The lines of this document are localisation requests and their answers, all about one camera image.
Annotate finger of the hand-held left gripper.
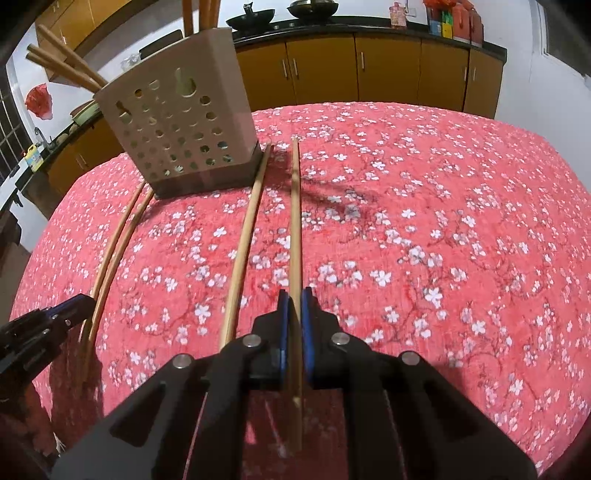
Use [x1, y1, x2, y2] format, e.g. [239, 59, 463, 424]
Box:
[28, 309, 92, 343]
[45, 294, 98, 321]

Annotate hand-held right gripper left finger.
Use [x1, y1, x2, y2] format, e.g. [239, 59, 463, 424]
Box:
[53, 290, 291, 480]

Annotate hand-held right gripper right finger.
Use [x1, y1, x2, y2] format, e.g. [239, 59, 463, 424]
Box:
[301, 287, 539, 480]

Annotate beige perforated utensil holder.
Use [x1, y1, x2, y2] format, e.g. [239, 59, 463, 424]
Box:
[92, 26, 260, 199]

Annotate person's left forearm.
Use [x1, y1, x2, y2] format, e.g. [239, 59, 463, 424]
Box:
[0, 383, 61, 480]

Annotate red floral tablecloth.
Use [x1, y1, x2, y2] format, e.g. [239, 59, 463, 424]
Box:
[9, 102, 591, 480]

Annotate green basin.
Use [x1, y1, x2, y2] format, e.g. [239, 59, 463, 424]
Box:
[70, 100, 100, 126]

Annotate wooden base cabinets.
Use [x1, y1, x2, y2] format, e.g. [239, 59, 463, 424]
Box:
[46, 32, 504, 195]

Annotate chopsticks inside holder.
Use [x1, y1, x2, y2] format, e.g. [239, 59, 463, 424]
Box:
[34, 0, 185, 86]

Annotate black kitchen countertop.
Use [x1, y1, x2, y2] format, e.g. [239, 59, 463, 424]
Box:
[0, 16, 509, 217]

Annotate black wok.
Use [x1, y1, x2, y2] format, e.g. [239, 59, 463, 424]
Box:
[225, 2, 277, 29]

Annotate pot with steel lid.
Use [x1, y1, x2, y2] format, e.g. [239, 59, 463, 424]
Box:
[286, 0, 339, 19]

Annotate blue and yellow boxes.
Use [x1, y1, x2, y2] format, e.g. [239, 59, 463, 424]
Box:
[427, 9, 455, 38]

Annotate red oil bottle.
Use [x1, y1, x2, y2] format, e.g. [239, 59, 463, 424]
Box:
[455, 2, 472, 42]
[468, 4, 484, 45]

